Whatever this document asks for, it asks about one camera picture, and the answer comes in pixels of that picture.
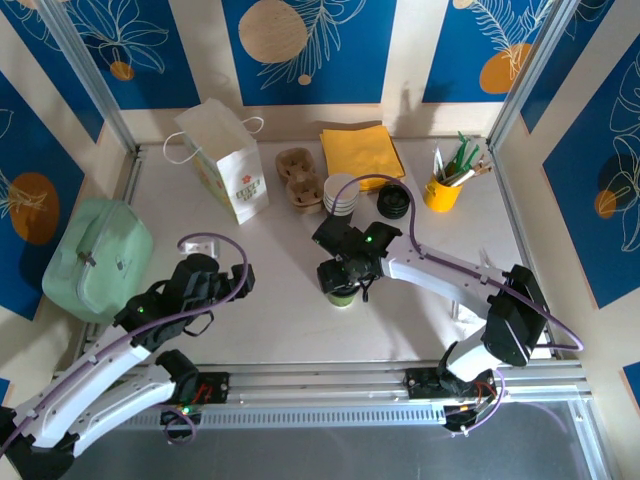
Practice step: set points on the green paper coffee cup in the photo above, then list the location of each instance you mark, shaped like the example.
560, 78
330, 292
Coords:
342, 300

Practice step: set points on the white paper gift bag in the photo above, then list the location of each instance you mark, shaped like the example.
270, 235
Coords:
240, 170

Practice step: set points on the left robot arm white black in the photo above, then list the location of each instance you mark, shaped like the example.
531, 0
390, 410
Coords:
90, 380

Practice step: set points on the stack of paper cups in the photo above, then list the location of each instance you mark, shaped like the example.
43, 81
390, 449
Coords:
351, 197

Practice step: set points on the stack of black lids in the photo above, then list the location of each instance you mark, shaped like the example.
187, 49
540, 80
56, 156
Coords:
394, 200

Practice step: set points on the mint green lunch bag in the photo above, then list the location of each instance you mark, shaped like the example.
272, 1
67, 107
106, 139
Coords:
100, 250

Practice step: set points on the stack of yellow napkins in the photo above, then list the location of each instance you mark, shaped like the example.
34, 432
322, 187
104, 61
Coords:
360, 150

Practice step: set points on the yellow utensil holder cup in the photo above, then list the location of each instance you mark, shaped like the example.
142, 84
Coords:
442, 197

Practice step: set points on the left controller board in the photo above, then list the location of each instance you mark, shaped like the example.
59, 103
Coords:
181, 414

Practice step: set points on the controller board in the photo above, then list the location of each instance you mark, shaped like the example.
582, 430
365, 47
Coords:
181, 414
467, 417

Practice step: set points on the white wrapped straw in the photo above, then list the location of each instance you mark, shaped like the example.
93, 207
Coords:
439, 162

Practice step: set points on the clear plastic packet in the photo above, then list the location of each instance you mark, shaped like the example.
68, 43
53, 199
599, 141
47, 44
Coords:
462, 314

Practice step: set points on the wooden stirrer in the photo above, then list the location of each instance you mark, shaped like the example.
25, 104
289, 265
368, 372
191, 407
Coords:
481, 162
481, 172

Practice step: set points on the grey metal panel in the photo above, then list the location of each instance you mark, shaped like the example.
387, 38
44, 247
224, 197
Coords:
320, 455

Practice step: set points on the right controller board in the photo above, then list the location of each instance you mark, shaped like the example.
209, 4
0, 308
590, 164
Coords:
467, 417

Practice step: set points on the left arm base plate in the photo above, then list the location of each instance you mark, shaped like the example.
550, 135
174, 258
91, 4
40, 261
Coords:
215, 387

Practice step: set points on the aluminium front frame rail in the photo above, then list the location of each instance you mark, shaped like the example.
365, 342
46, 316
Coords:
320, 382

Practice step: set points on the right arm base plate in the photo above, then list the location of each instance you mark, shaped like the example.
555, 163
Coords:
422, 385

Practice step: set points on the aluminium frame post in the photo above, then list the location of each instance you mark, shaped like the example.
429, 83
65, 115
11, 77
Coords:
530, 70
90, 75

